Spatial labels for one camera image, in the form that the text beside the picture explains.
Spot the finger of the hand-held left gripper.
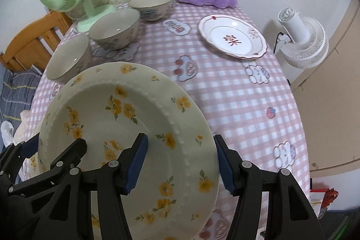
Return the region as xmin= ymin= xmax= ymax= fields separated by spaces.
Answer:
xmin=11 ymin=139 xmax=88 ymax=196
xmin=0 ymin=132 xmax=40 ymax=185

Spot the beige cabinet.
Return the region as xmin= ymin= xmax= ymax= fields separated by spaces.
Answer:
xmin=290 ymin=1 xmax=360 ymax=173

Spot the pink checkered tablecloth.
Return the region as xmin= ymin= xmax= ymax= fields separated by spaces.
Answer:
xmin=24 ymin=1 xmax=311 ymax=240

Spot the white plate with red print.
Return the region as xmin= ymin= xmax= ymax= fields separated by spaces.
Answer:
xmin=197 ymin=14 xmax=268 ymax=60

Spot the white plastic bag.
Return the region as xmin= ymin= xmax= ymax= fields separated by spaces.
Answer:
xmin=0 ymin=109 xmax=43 ymax=150

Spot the black fan cable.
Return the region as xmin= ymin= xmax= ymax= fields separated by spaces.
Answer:
xmin=274 ymin=31 xmax=284 ymax=53

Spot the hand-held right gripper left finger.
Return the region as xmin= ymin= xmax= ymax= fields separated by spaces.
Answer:
xmin=36 ymin=132 xmax=149 ymax=240

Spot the yellow floral cream plate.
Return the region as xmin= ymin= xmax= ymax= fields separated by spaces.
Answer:
xmin=37 ymin=61 xmax=220 ymax=240

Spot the cream bowl with blue print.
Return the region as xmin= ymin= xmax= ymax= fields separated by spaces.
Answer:
xmin=129 ymin=0 xmax=174 ymax=22

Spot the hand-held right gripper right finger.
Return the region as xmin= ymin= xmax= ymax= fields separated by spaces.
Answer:
xmin=213 ymin=134 xmax=319 ymax=240

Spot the cream ceramic bowl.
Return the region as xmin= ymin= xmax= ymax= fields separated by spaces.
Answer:
xmin=46 ymin=35 xmax=92 ymax=81
xmin=89 ymin=8 xmax=140 ymax=50

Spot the white desk fan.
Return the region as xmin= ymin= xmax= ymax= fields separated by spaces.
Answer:
xmin=277 ymin=7 xmax=329 ymax=69

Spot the blue plaid bedding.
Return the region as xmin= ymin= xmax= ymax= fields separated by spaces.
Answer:
xmin=0 ymin=64 xmax=43 ymax=128

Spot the red packet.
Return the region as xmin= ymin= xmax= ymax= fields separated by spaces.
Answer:
xmin=309 ymin=188 xmax=339 ymax=209

